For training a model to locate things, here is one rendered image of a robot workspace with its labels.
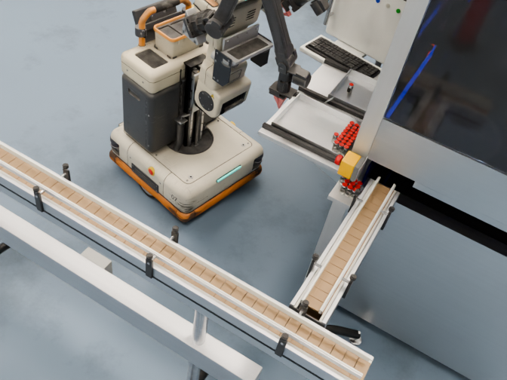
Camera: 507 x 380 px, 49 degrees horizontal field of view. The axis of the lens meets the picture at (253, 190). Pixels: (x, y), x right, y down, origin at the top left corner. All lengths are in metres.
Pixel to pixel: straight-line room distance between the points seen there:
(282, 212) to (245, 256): 0.40
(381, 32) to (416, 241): 1.20
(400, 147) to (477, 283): 0.66
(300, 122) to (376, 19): 0.84
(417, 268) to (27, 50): 3.07
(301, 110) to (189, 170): 0.78
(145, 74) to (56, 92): 1.30
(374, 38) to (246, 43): 0.80
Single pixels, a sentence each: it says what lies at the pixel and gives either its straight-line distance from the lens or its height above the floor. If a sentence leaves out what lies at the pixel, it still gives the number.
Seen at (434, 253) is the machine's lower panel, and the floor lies 0.72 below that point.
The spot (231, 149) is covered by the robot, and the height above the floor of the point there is 0.28.
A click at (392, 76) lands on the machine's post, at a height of 1.38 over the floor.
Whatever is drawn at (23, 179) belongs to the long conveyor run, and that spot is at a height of 0.93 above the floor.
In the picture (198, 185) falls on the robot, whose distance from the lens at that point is 2.94.
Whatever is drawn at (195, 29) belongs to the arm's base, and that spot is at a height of 1.18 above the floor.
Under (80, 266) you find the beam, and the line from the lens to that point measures 2.29.
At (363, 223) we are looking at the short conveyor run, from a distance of 2.06.
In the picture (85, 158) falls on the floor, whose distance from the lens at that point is 3.47.
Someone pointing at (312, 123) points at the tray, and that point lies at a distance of 2.47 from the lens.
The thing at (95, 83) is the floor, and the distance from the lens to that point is 4.02.
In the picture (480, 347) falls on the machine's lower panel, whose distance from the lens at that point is 2.71.
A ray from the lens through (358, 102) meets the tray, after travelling 2.67.
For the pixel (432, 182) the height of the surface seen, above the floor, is 1.05.
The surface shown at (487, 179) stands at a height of 1.16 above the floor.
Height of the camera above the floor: 2.41
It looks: 46 degrees down
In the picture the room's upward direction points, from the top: 12 degrees clockwise
